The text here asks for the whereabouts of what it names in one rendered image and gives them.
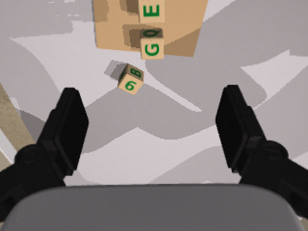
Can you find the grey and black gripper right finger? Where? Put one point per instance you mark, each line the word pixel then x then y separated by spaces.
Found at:
pixel 259 162

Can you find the wooden letter block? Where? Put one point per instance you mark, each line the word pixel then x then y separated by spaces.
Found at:
pixel 130 79
pixel 151 11
pixel 152 44

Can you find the tan flat mat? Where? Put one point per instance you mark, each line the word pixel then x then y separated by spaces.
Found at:
pixel 117 25

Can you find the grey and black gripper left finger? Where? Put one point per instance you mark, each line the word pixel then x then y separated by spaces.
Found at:
pixel 56 154

